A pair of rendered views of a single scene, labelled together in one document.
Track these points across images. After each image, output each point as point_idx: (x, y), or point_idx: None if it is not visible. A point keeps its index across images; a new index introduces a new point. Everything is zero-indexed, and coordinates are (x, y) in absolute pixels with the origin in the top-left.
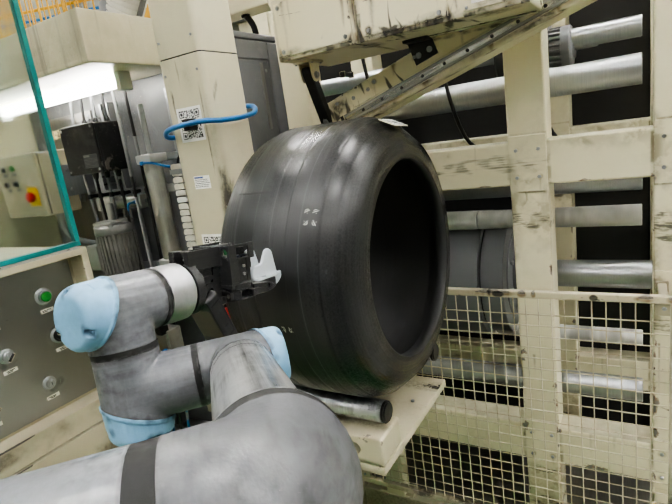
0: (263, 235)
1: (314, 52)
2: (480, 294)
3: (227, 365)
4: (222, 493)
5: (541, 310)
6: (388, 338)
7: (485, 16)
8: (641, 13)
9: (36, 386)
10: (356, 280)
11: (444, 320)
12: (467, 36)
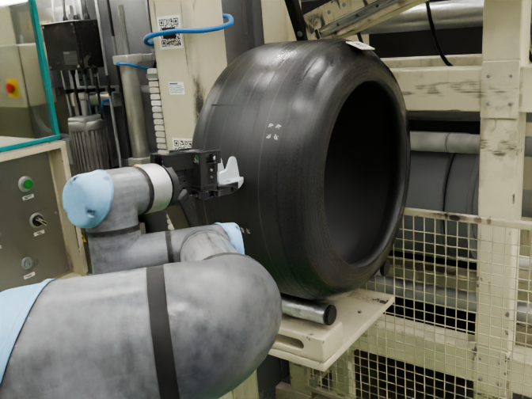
0: (229, 144)
1: None
2: (438, 217)
3: (196, 245)
4: (199, 290)
5: (500, 238)
6: (342, 251)
7: None
8: None
9: (16, 264)
10: (309, 191)
11: (404, 241)
12: None
